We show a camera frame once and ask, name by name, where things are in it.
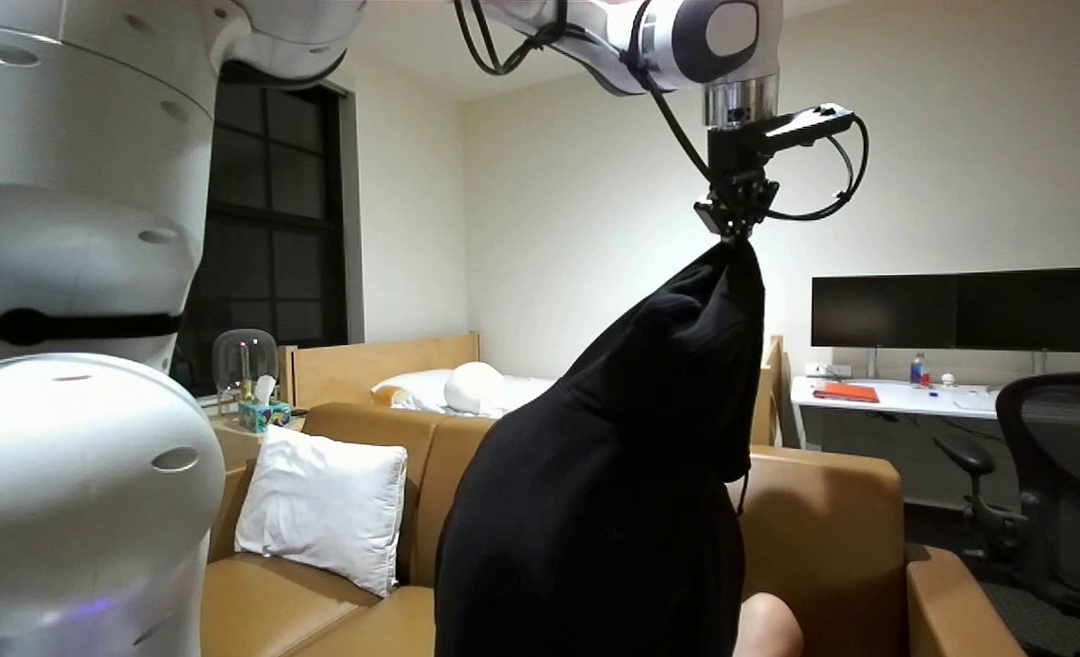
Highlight blue bottle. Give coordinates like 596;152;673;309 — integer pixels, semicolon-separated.
908;353;924;383

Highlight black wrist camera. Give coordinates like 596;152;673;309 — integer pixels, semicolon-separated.
765;103;854;150

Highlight dark framed window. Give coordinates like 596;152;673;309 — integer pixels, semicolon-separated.
170;67;347;393

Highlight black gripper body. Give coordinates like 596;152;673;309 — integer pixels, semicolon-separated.
696;124;778;218

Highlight white desk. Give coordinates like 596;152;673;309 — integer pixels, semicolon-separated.
787;375;997;450

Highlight glass dome lamp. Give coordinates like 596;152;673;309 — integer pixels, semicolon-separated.
210;328;278;399

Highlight black computer monitor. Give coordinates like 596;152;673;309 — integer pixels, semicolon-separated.
811;266;1080;350

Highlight red book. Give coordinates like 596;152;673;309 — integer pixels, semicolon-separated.
814;383;878;404

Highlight black hoodie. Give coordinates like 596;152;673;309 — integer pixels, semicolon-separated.
435;240;761;657

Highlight seated person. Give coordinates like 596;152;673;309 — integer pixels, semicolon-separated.
730;591;801;657

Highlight teal tissue box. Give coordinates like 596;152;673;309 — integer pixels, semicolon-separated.
237;400;292;432

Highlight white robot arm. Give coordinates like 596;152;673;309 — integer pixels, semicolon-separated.
0;0;800;657

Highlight white bed pillows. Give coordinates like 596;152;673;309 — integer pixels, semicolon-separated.
371;363;547;420

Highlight white square pillow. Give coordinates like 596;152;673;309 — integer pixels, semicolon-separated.
233;426;407;595

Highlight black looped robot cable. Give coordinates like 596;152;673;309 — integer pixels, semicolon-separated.
449;0;871;227

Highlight black office chair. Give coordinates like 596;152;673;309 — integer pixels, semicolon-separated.
938;373;1080;657

